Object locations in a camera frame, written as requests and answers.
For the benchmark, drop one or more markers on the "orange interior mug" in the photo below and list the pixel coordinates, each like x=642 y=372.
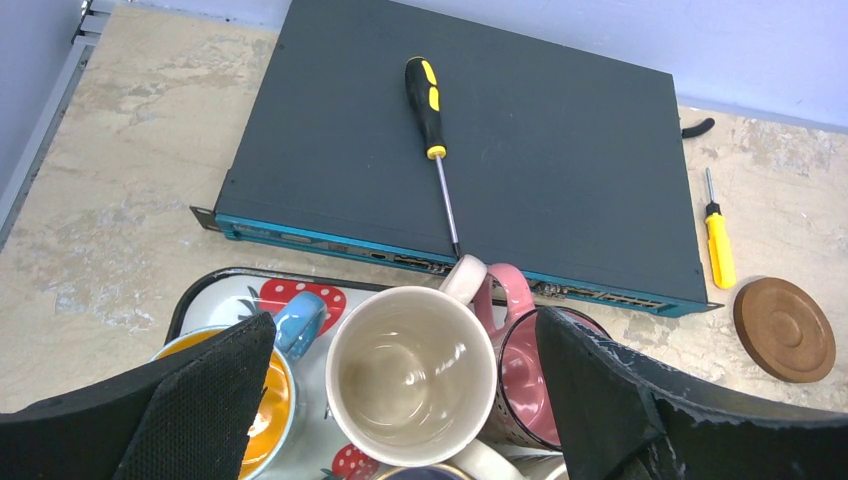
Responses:
x=281 y=410

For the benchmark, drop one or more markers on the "purple interior mug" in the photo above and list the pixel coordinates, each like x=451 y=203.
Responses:
x=431 y=472

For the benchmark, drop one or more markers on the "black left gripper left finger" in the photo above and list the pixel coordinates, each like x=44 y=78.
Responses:
x=184 y=416

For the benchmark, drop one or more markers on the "white strawberry tray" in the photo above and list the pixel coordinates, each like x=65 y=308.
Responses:
x=227 y=296

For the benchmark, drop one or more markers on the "cream mug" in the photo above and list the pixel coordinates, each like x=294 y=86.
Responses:
x=411 y=377

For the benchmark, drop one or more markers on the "small yellow screwdriver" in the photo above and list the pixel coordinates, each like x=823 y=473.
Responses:
x=719 y=247

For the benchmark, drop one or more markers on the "black handled pliers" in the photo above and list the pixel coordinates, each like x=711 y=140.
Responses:
x=698 y=129

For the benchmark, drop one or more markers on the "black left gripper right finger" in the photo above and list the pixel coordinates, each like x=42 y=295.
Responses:
x=623 y=415

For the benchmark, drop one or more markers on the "dark network switch box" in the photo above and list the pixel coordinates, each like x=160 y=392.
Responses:
x=565 y=164

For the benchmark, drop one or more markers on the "pink mug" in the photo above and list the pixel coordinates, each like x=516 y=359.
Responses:
x=522 y=413

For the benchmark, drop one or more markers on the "wooden coaster far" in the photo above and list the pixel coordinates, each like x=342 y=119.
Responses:
x=784 y=330

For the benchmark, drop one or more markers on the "black yellow long screwdriver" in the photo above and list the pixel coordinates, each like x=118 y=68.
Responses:
x=423 y=94

